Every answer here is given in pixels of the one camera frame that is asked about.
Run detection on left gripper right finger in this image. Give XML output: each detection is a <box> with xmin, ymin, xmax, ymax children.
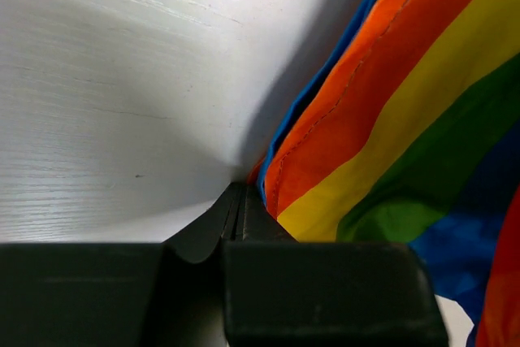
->
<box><xmin>223</xmin><ymin>185</ymin><xmax>449</xmax><ymax>346</ymax></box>

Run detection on rainbow striped shorts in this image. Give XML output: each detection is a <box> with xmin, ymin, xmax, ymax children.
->
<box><xmin>251</xmin><ymin>0</ymin><xmax>519</xmax><ymax>346</ymax></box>

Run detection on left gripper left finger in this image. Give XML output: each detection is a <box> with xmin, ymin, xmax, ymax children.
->
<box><xmin>1</xmin><ymin>184</ymin><xmax>243</xmax><ymax>346</ymax></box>

